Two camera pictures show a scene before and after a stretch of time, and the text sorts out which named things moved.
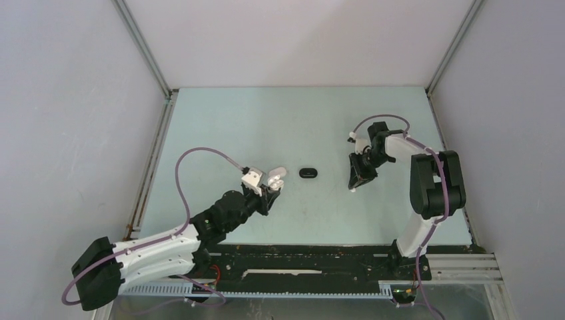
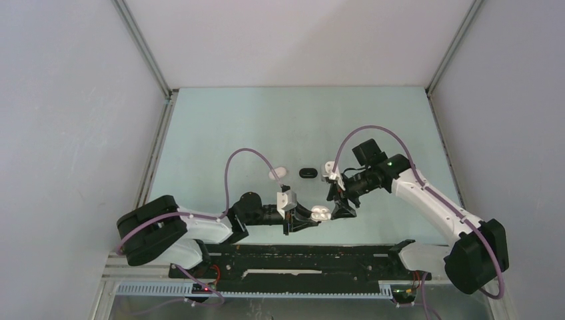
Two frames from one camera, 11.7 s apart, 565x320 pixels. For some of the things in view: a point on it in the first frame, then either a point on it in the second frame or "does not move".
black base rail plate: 311,268 does not move
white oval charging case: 280,171 does not move
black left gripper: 266,201 to 294,225
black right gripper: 358,175 to 336,194
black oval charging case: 308,173 does not move
